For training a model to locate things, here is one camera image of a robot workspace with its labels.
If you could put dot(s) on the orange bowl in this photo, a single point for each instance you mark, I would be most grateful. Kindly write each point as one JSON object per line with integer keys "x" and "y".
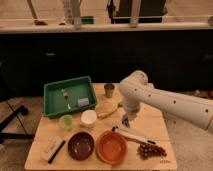
{"x": 111, "y": 147}

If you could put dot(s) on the white brush with black handle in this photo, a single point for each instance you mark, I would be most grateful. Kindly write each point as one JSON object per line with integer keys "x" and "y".
{"x": 52, "y": 149}

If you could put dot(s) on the green container on counter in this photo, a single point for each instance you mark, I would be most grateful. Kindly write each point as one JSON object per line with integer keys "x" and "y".
{"x": 87, "y": 19}

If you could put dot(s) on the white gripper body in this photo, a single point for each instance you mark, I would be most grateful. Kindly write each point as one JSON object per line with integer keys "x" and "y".
{"x": 130, "y": 115}

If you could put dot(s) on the light green plastic cup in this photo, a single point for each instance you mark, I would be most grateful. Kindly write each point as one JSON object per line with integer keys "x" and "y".
{"x": 65, "y": 122}

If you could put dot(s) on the small metal cup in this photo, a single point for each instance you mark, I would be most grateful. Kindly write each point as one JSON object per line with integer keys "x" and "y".
{"x": 109, "y": 89}

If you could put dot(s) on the bunch of brown grapes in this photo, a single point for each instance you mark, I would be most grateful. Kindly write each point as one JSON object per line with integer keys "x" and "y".
{"x": 147, "y": 150}

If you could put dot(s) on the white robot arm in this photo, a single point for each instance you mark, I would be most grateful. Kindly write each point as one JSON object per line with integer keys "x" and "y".
{"x": 136, "y": 89}

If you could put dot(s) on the white paper cup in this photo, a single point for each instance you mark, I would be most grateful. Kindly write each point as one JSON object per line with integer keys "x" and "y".
{"x": 88, "y": 118}

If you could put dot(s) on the small utensil in tray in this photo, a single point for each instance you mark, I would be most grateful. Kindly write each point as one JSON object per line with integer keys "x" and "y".
{"x": 65, "y": 95}

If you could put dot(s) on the black chair base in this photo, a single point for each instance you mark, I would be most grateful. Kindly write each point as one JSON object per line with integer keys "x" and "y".
{"x": 8, "y": 128}

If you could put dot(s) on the grey sponge block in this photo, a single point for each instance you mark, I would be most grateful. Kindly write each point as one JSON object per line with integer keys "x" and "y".
{"x": 82, "y": 102}

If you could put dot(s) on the green plastic tray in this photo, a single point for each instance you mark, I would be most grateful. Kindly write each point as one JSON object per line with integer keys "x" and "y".
{"x": 54, "y": 104}

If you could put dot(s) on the white black-tipped utensil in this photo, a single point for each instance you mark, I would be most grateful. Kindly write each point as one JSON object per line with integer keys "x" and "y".
{"x": 132, "y": 136}

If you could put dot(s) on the dark purple bowl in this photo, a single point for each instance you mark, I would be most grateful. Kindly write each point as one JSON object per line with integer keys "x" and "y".
{"x": 81, "y": 146}

